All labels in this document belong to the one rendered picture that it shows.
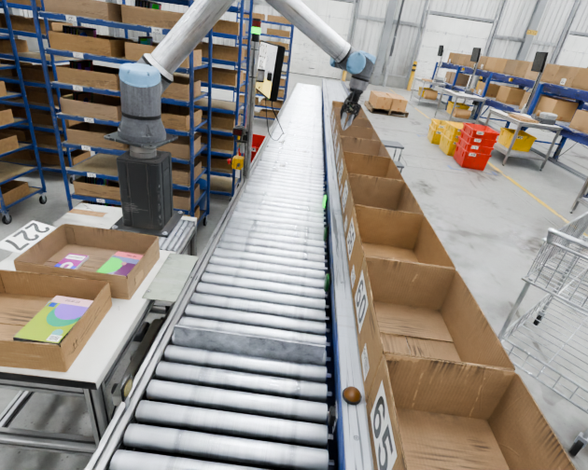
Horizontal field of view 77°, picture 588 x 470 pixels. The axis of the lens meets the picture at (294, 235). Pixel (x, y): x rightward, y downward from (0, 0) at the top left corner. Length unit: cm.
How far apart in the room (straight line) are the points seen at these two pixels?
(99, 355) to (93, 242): 60
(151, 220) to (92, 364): 77
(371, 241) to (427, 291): 41
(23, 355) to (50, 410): 94
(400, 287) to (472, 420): 42
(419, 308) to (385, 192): 80
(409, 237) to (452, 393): 79
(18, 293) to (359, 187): 146
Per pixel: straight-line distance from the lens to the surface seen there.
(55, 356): 118
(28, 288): 149
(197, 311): 133
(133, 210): 178
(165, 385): 112
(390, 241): 159
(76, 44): 294
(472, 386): 96
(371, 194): 191
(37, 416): 214
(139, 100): 163
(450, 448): 97
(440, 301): 129
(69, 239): 174
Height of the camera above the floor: 162
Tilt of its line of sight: 29 degrees down
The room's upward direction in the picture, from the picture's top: 8 degrees clockwise
